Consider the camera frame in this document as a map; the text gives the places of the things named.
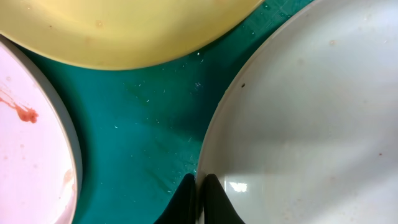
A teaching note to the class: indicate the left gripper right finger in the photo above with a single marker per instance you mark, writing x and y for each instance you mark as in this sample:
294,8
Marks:
217,207

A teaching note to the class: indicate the yellow-green plate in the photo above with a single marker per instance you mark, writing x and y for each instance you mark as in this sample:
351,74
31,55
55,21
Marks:
119,34

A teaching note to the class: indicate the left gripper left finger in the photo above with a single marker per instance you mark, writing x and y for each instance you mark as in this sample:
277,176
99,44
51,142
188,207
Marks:
181,208

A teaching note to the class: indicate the white plate with orange stain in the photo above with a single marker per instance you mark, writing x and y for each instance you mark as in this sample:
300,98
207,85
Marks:
307,130

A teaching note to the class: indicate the white plate with red stain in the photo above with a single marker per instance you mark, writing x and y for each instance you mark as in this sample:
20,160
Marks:
41,168

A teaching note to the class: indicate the teal plastic tray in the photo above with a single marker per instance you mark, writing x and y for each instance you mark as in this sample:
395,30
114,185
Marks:
141,131

